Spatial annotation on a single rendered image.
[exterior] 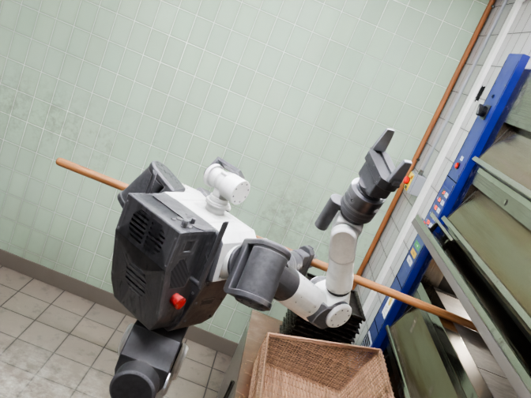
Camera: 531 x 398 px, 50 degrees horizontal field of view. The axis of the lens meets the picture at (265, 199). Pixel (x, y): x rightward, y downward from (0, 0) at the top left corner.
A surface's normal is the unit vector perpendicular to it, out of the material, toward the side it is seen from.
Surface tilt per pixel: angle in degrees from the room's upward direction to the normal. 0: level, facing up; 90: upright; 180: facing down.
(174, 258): 90
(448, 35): 90
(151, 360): 45
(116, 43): 90
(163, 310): 90
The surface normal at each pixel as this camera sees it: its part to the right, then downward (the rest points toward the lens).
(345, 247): -0.20, 0.59
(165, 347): 0.22, -0.45
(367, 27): -0.07, 0.26
